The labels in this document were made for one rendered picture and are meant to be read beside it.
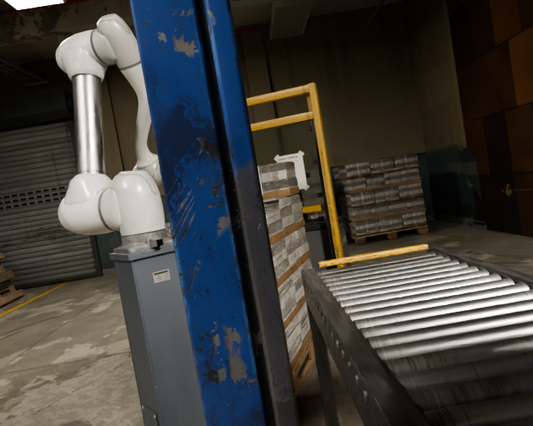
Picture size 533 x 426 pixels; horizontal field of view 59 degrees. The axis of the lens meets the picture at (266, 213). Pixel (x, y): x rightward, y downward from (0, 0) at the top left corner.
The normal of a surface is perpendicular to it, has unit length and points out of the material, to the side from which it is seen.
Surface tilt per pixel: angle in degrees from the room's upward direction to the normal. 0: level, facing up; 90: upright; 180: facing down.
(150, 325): 90
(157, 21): 90
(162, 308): 90
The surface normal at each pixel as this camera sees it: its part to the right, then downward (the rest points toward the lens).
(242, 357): 0.03, 0.05
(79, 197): -0.34, -0.15
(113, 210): -0.38, 0.13
